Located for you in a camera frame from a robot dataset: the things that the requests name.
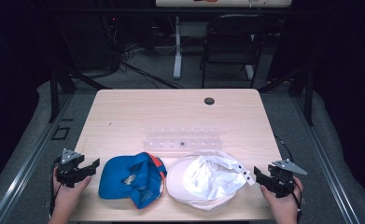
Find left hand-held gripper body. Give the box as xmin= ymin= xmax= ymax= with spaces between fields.
xmin=55 ymin=147 xmax=91 ymax=189

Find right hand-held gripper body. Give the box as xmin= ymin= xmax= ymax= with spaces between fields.
xmin=266 ymin=159 xmax=308 ymax=199

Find blue baseball cap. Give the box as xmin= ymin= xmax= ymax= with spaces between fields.
xmin=98 ymin=151 xmax=168 ymax=210

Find white baseball cap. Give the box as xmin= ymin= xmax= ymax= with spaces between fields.
xmin=165 ymin=148 xmax=257 ymax=213

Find person's left hand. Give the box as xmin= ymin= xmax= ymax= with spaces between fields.
xmin=52 ymin=166 xmax=92 ymax=209

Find person's right hand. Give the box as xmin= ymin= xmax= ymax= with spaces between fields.
xmin=260 ymin=175 xmax=304 ymax=216

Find clear acrylic peg rack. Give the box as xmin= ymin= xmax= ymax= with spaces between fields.
xmin=142 ymin=125 xmax=224 ymax=154

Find black folding chair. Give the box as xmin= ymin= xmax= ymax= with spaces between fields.
xmin=199 ymin=13 xmax=274 ymax=90

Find white desk leg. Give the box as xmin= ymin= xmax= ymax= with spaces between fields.
xmin=173 ymin=15 xmax=184 ymax=80

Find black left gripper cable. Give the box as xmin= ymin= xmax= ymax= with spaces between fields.
xmin=49 ymin=155 xmax=63 ymax=217

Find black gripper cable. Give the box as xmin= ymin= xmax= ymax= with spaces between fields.
xmin=273 ymin=133 xmax=303 ymax=218
xmin=49 ymin=155 xmax=63 ymax=217

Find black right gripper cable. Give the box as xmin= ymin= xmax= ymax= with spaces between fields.
xmin=273 ymin=133 xmax=303 ymax=218

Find aluminium floor rail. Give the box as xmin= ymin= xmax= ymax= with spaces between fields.
xmin=0 ymin=92 xmax=76 ymax=224
xmin=290 ymin=92 xmax=362 ymax=224

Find black metal frame stand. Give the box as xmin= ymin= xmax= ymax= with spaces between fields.
xmin=48 ymin=65 xmax=113 ymax=124
xmin=257 ymin=65 xmax=316 ymax=127

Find black floor cables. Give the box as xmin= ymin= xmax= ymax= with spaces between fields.
xmin=108 ymin=43 xmax=186 ymax=91

